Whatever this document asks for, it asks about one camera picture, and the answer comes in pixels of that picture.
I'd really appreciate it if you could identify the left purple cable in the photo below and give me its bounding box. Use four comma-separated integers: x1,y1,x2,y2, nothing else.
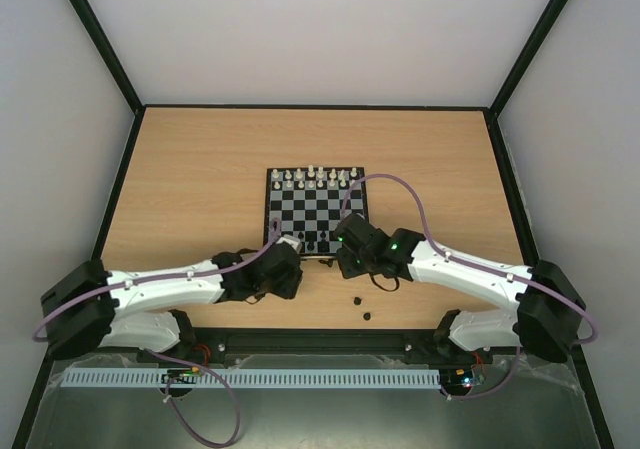
31,216,242,445

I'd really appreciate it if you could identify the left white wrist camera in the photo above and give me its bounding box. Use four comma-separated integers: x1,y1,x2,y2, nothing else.
277,235,304,253

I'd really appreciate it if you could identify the black and silver chessboard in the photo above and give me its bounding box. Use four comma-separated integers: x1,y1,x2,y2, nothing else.
264,166,369,259

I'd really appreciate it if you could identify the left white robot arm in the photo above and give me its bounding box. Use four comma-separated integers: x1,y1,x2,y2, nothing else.
32,236,303,360

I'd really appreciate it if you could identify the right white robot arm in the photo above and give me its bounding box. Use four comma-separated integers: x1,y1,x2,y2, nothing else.
334,214,586,363

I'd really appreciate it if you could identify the purple cable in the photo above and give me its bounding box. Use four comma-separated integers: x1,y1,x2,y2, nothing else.
339,172,601,401
31,216,242,445

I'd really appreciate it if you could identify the black aluminium frame rail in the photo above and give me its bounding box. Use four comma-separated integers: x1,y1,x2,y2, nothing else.
49,326,581,365

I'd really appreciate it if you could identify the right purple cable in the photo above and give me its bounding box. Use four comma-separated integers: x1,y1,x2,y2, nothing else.
339,172,601,401

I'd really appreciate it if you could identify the light blue cable duct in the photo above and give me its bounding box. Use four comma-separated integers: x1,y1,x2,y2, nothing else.
61,368,441,390

